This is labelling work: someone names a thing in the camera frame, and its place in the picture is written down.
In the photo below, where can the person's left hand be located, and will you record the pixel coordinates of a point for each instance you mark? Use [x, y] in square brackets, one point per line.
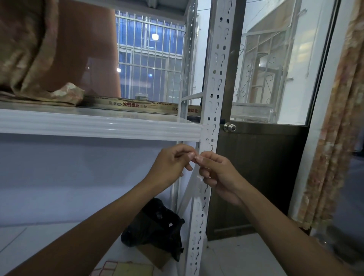
[166, 167]

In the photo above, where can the person's right hand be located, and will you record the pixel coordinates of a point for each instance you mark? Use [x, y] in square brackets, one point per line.
[224, 179]

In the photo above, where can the person's right thumb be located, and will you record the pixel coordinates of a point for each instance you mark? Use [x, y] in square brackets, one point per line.
[206, 158]

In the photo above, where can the person's left thumb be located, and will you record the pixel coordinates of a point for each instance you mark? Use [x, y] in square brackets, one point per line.
[184, 157]

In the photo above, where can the person's right forearm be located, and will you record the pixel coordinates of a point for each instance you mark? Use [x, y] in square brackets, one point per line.
[284, 236]

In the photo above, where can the person's left forearm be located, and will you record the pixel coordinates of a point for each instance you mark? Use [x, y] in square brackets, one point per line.
[99, 227]

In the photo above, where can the silver round door knob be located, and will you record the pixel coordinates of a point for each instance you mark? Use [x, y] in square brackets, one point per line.
[229, 127]

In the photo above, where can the brown door with glass pane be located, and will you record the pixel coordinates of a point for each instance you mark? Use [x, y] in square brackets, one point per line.
[256, 159]

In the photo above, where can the long printed cardboard box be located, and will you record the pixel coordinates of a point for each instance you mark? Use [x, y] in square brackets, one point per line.
[130, 104]

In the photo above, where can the black plastic bag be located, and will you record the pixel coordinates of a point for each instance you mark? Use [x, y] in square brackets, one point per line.
[156, 227]

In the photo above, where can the white metal rack shelf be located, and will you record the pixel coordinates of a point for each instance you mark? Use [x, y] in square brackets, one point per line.
[99, 125]

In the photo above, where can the ornate iron gate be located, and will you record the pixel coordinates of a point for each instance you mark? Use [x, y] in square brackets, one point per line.
[261, 74]

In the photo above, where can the white window security grille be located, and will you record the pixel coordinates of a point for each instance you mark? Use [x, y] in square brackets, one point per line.
[148, 62]

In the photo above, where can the brown cardboard piece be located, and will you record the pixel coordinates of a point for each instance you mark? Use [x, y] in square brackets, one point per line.
[155, 256]

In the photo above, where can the coloured patterned sheet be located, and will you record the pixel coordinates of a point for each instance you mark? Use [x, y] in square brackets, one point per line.
[122, 269]

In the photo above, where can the floral patterned curtain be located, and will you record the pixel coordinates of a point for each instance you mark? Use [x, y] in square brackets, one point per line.
[335, 128]

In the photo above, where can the brown wooden board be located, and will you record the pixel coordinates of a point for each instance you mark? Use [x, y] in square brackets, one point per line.
[85, 48]

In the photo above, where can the floral patterned fabric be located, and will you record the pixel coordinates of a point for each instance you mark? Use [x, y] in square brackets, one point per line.
[25, 51]

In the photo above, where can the white slotted metal rack post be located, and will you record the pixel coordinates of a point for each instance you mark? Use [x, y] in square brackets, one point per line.
[188, 57]
[214, 85]

